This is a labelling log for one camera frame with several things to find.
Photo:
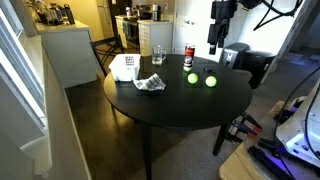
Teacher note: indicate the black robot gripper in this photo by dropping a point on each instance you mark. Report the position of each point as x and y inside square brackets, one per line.
[222, 10]

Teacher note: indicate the green tennis ball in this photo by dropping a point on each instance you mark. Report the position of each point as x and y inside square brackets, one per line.
[192, 78]
[211, 81]

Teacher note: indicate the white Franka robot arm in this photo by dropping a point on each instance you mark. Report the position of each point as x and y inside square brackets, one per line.
[300, 133]

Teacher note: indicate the black round container lid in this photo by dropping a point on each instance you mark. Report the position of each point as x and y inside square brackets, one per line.
[208, 69]

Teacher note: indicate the red tennis ball container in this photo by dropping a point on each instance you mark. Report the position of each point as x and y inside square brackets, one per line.
[189, 56]

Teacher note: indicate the white door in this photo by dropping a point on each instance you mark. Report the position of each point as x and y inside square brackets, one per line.
[191, 23]

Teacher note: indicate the black trash bin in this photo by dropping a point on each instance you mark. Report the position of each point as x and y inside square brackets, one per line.
[256, 65]

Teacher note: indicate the white drawer cabinet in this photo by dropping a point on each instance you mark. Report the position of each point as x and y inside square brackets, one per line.
[155, 36]

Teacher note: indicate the clear glass mug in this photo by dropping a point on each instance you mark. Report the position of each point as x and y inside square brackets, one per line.
[157, 55]

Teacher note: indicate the silver coffee maker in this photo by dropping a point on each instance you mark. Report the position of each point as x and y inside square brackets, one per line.
[155, 12]

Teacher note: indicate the round black table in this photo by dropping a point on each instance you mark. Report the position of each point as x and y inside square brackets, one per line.
[180, 103]

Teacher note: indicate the white checked dish cloth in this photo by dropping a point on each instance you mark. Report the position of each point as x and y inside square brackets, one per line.
[150, 83]

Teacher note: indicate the black kitchen stove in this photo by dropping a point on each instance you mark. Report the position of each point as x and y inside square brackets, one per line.
[131, 31]

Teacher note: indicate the black orange spring clamp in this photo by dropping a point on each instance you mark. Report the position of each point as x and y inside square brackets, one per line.
[242, 129]
[250, 120]

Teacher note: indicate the white plastic basket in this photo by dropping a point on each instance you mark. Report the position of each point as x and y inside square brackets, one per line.
[125, 68]

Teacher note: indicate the wooden base board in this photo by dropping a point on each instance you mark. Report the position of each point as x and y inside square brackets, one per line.
[238, 166]

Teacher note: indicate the white kitchen island counter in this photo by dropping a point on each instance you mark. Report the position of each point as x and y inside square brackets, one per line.
[68, 53]

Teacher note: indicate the black countertop appliances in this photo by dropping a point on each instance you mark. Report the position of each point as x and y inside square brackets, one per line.
[55, 15]

